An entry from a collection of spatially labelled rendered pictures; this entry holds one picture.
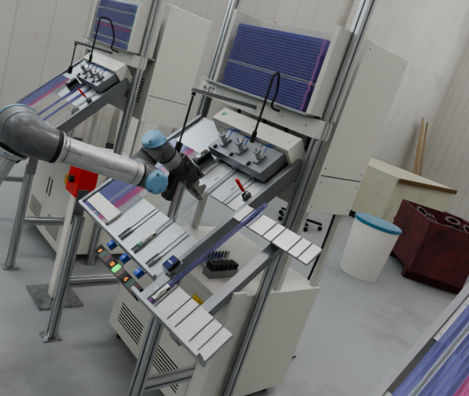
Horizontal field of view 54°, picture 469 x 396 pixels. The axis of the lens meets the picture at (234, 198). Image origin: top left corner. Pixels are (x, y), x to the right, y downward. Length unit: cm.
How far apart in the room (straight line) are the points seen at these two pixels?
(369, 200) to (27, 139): 631
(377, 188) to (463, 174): 467
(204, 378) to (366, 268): 325
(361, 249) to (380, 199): 262
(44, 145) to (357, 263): 373
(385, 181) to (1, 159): 620
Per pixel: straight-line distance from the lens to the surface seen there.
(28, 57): 620
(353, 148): 205
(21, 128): 137
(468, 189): 1157
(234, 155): 187
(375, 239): 459
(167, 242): 173
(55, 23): 624
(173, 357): 212
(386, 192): 714
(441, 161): 1191
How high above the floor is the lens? 143
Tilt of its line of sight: 14 degrees down
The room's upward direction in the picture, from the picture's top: 18 degrees clockwise
